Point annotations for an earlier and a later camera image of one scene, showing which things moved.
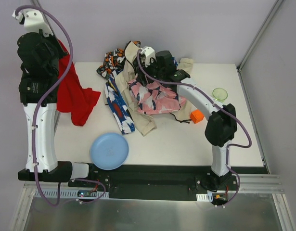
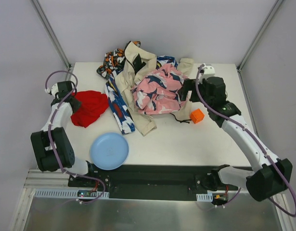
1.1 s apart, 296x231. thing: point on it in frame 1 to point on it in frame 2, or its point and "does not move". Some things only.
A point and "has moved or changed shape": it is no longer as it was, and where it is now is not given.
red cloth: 72,96 has moved or changed shape
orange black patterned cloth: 114,62 does not move
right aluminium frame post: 257,39 does not move
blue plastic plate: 109,151 does not move
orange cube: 196,116 does not move
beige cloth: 144,123 does not move
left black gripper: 52,45 to 74,103
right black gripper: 143,70 to 188,89
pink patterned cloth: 151,98 does not move
